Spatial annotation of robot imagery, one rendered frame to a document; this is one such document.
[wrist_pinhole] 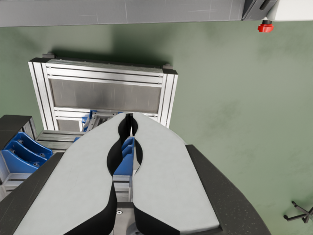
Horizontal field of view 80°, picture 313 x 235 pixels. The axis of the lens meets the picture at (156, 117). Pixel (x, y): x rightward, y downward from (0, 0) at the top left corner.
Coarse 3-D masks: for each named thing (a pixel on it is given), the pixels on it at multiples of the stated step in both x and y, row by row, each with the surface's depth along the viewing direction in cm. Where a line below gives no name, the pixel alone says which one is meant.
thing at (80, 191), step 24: (120, 120) 11; (72, 144) 9; (96, 144) 9; (120, 144) 10; (72, 168) 8; (96, 168) 8; (48, 192) 7; (72, 192) 7; (96, 192) 7; (48, 216) 6; (72, 216) 6; (96, 216) 6
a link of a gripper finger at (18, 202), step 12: (60, 156) 8; (48, 168) 8; (24, 180) 7; (36, 180) 7; (12, 192) 7; (24, 192) 7; (36, 192) 7; (0, 204) 6; (12, 204) 6; (24, 204) 6; (0, 216) 6; (12, 216) 6; (24, 216) 6; (0, 228) 6; (12, 228) 6
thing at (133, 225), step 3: (135, 222) 49; (132, 225) 49; (135, 225) 49; (129, 228) 50; (132, 228) 49; (135, 228) 48; (126, 231) 52; (129, 231) 49; (132, 231) 48; (135, 231) 48; (138, 231) 47; (126, 234) 51; (129, 234) 48; (132, 234) 48; (135, 234) 48; (138, 234) 48; (141, 234) 47
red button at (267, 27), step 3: (264, 21) 48; (267, 21) 47; (270, 21) 47; (261, 24) 48; (264, 24) 48; (267, 24) 48; (270, 24) 47; (258, 27) 49; (261, 27) 48; (264, 27) 48; (267, 27) 47; (270, 27) 47; (261, 30) 48; (264, 30) 48; (267, 30) 48; (270, 30) 48
